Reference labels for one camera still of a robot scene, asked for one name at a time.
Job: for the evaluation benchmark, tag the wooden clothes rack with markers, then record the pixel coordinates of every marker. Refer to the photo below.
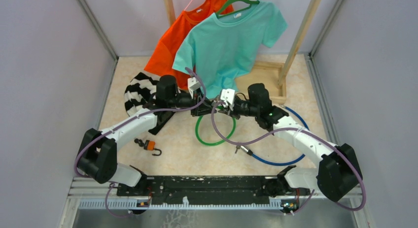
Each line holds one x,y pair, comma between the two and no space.
272,74

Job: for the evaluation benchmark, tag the aluminium rail frame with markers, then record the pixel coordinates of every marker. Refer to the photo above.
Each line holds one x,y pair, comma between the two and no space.
105,196

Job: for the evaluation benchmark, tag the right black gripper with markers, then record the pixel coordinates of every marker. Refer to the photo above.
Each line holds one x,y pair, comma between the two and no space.
227,111

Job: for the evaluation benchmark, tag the black white striped garment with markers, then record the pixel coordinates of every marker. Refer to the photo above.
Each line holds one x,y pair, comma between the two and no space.
139,92

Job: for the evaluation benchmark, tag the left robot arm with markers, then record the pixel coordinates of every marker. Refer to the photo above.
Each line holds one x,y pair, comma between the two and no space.
150,104

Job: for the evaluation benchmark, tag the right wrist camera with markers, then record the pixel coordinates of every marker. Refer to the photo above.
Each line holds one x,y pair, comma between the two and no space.
227,98

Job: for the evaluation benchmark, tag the orange padlock with keys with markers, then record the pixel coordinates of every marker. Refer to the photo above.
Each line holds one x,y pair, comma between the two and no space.
148,145

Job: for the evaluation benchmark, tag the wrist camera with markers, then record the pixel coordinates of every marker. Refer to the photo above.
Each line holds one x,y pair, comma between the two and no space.
193,85
227,98

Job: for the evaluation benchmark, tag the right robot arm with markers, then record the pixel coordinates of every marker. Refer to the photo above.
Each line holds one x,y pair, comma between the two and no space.
336,170

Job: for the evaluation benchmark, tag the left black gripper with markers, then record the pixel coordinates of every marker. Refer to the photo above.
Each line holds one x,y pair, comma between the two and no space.
203,109

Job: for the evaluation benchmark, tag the green cable lock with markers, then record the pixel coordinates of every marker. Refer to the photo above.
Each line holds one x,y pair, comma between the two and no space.
212,143

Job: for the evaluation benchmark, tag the orange t-shirt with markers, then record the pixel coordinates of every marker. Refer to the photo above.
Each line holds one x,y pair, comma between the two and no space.
162,59

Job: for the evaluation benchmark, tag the teal t-shirt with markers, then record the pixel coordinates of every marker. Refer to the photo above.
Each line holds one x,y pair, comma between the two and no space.
221,49

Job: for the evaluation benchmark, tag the blue cable lock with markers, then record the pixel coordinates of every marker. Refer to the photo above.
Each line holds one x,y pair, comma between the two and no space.
281,157

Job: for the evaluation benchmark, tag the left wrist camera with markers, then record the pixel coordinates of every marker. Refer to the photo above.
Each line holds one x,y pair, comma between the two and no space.
193,85

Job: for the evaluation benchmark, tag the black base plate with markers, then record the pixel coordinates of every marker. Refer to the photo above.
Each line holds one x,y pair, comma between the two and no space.
210,190

